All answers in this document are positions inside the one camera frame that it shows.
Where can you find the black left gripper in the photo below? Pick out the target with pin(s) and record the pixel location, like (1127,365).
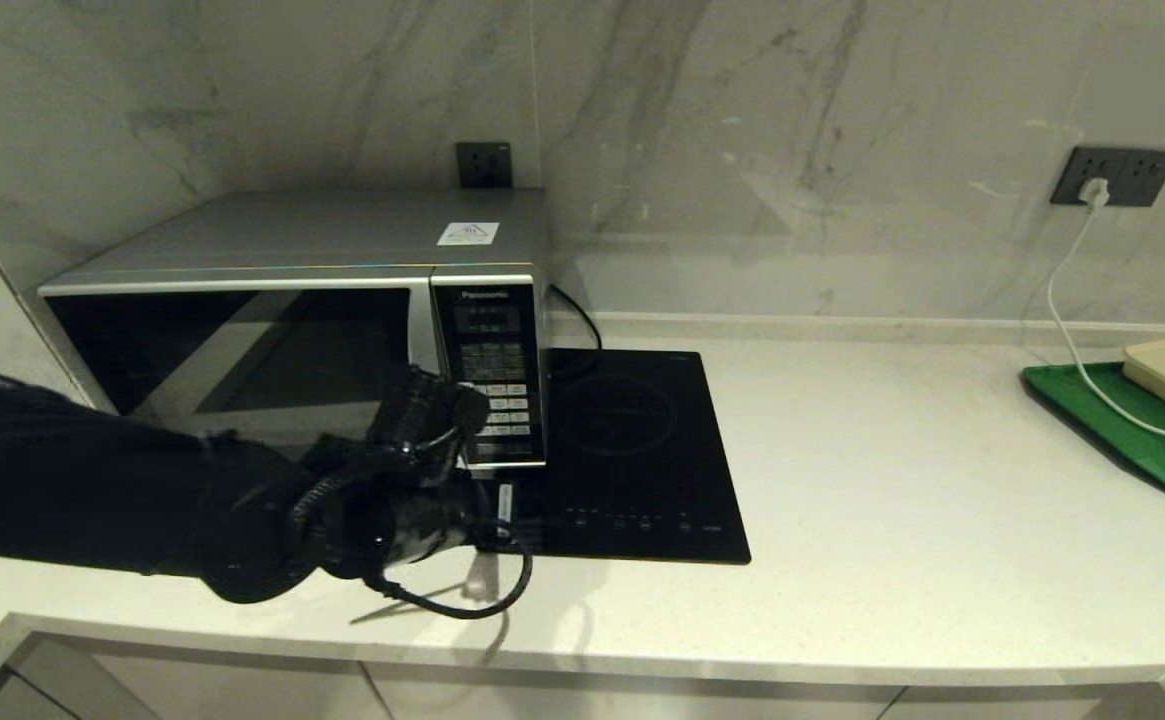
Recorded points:
(422,530)

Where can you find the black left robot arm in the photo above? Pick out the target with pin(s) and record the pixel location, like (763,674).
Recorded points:
(62,470)

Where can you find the silver Panasonic microwave oven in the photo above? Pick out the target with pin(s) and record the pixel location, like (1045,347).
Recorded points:
(292,235)

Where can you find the black induction cooktop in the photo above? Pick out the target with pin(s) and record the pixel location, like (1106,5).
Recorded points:
(642,420)

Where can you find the white warning sticker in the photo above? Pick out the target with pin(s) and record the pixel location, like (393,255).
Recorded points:
(468,234)

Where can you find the grey cabinet corner panel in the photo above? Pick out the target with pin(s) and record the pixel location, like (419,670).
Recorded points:
(12,700)

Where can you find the green plastic tray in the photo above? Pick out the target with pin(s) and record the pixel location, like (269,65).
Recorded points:
(1162,465)

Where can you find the white power plug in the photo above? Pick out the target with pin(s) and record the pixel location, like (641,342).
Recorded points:
(1093,192)

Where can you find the dark single wall outlet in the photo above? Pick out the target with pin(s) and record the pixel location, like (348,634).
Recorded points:
(484,166)

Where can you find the dark wide wall outlet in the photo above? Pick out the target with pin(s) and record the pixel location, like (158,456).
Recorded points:
(1137,176)

